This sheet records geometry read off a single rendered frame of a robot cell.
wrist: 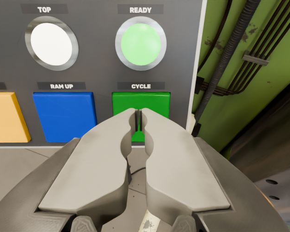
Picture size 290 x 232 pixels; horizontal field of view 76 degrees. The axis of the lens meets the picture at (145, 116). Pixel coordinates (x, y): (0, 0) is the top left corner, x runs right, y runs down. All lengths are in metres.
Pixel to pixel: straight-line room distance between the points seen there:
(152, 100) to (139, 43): 0.07
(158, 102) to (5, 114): 0.20
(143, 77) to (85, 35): 0.08
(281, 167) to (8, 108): 0.51
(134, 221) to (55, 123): 1.01
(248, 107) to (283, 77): 0.14
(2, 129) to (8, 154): 1.27
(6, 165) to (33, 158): 0.17
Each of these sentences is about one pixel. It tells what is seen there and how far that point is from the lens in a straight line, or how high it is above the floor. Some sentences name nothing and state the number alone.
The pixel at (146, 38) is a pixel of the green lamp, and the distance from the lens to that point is 0.22.
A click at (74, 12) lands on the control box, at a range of 0.24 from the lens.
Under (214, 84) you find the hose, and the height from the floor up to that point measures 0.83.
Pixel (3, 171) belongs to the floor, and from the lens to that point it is 1.56.
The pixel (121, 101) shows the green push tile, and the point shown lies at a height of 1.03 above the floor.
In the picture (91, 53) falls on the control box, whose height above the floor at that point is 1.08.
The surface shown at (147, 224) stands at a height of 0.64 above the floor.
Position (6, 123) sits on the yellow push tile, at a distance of 0.31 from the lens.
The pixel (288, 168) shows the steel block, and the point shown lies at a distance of 0.49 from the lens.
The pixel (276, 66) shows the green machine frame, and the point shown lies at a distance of 0.53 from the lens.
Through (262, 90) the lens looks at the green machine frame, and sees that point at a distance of 0.59.
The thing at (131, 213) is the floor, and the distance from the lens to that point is 1.23.
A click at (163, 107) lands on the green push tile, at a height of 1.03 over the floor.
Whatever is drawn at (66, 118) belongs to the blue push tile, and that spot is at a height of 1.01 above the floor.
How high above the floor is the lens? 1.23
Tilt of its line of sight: 59 degrees down
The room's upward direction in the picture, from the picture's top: 1 degrees clockwise
